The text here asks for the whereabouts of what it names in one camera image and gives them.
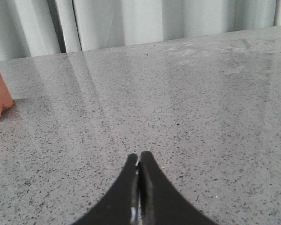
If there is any grey-white curtain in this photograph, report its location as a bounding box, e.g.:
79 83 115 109
0 0 281 60

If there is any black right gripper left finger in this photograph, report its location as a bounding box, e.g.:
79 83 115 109
74 154 139 225

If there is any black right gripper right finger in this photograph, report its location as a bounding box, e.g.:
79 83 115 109
139 151 216 225

